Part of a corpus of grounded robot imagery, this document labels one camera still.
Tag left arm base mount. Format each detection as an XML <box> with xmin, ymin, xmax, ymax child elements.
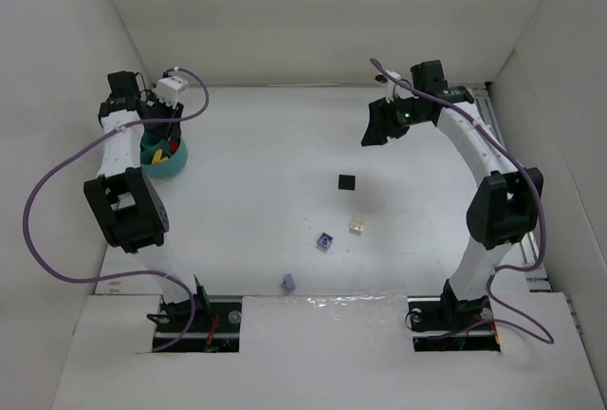
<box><xmin>146</xmin><ymin>297</ymin><xmax>243</xmax><ymax>353</ymax></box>

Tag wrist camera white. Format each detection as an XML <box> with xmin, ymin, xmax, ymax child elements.
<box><xmin>154</xmin><ymin>76</ymin><xmax>189</xmax><ymax>107</ymax></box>
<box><xmin>384</xmin><ymin>70</ymin><xmax>411</xmax><ymax>103</ymax></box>

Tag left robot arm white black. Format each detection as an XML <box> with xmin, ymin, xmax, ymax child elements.
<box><xmin>83</xmin><ymin>67</ymin><xmax>212</xmax><ymax>327</ymax></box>

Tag purple square lego brick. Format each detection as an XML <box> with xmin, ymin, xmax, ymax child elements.
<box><xmin>317</xmin><ymin>233</ymin><xmax>334</xmax><ymax>251</ymax></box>

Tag black square marker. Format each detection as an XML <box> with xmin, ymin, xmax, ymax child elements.
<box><xmin>338</xmin><ymin>175</ymin><xmax>356</xmax><ymax>191</ymax></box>

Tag teal round divided container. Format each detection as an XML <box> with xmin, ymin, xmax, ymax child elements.
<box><xmin>140</xmin><ymin>132</ymin><xmax>189</xmax><ymax>179</ymax></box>

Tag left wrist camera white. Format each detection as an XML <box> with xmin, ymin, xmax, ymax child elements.
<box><xmin>154</xmin><ymin>76</ymin><xmax>189</xmax><ymax>107</ymax></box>

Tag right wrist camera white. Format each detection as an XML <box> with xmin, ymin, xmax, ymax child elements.
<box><xmin>384</xmin><ymin>70</ymin><xmax>411</xmax><ymax>103</ymax></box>

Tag yellow long lego brick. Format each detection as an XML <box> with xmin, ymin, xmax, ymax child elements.
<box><xmin>151</xmin><ymin>149</ymin><xmax>166</xmax><ymax>165</ymax></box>

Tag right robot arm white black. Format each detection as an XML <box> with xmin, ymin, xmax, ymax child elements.
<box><xmin>361</xmin><ymin>61</ymin><xmax>543</xmax><ymax>331</ymax></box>

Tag cream lego brick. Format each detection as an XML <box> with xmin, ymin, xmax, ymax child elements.
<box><xmin>349</xmin><ymin>214</ymin><xmax>365</xmax><ymax>235</ymax></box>

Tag small lavender lego piece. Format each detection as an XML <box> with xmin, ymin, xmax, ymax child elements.
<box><xmin>283</xmin><ymin>273</ymin><xmax>296</xmax><ymax>291</ymax></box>

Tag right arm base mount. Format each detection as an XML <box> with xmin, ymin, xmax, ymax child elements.
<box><xmin>405</xmin><ymin>296</ymin><xmax>501</xmax><ymax>353</ymax></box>

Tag aluminium rail right side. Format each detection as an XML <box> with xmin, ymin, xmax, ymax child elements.
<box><xmin>471</xmin><ymin>84</ymin><xmax>552</xmax><ymax>292</ymax></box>

